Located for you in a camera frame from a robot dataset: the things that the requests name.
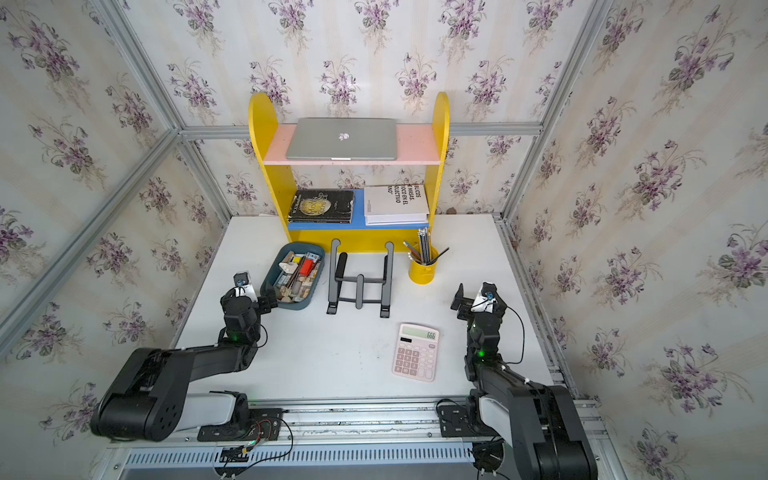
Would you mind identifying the black book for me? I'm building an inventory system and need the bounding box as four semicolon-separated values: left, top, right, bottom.
288;189;355;224

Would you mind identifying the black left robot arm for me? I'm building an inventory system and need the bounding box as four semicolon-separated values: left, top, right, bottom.
90;288;278;442

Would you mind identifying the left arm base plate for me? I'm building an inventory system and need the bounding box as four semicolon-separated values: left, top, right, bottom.
197;408;284;443

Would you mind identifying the aluminium rail frame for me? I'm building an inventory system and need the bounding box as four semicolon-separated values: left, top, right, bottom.
89;395;628;480

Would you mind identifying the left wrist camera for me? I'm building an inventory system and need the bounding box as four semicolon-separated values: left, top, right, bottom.
233;271;257;301

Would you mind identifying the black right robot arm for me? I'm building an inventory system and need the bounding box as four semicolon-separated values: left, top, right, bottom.
450;282;598;479

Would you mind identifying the yellow pink blue shelf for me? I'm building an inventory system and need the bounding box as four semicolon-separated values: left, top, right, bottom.
247;92;450;253

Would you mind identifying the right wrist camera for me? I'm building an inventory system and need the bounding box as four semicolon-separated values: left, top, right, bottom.
471;282;497;313

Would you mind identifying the pink calculator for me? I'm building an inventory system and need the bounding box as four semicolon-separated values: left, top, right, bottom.
392;323;440;383

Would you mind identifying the teal bin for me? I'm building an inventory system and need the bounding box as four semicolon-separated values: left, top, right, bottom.
259;242;325;310

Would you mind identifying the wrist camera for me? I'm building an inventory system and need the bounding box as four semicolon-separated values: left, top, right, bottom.
233;271;257;301
471;282;497;313

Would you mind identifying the silver laptop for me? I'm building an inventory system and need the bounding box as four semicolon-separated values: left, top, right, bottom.
286;117;397;161

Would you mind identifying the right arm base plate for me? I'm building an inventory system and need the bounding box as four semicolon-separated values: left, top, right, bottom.
435;399;487;438

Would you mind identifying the white book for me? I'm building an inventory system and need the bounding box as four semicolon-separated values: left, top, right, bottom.
363;184;429;226

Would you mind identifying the grey laptop stand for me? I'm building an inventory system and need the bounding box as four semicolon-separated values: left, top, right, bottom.
326;239;395;319

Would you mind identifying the yellow pencil cup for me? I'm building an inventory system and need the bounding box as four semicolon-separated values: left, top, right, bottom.
408;246;439;285

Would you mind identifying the red block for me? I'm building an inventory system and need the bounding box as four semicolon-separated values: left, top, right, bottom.
299;253;317;277

